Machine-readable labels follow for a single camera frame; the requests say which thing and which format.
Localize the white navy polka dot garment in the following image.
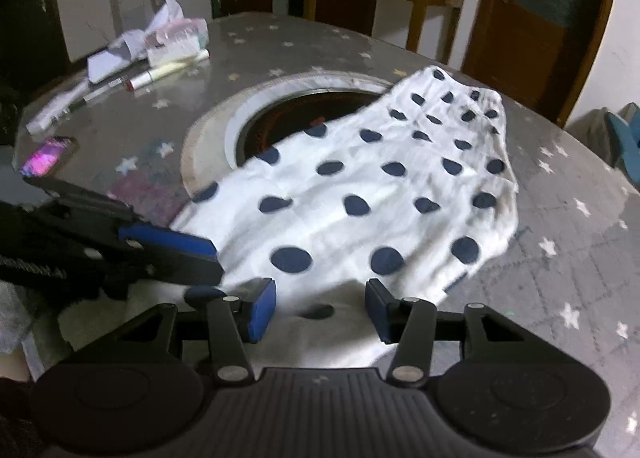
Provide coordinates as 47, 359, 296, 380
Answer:
174, 66, 518, 370

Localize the smartphone with pink screen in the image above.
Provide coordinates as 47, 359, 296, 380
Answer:
20, 136, 79, 177

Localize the black round induction cooktop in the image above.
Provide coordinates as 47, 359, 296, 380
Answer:
234, 90, 386, 172

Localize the crumpled white paper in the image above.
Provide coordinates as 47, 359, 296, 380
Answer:
87, 0, 183, 85

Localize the grey star pattern tablecloth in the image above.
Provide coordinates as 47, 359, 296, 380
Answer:
14, 10, 640, 458

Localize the pink white plastic bag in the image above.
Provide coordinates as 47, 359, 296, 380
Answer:
144, 19, 208, 68

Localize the brown wooden door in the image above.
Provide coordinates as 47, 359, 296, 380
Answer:
462, 0, 614, 126

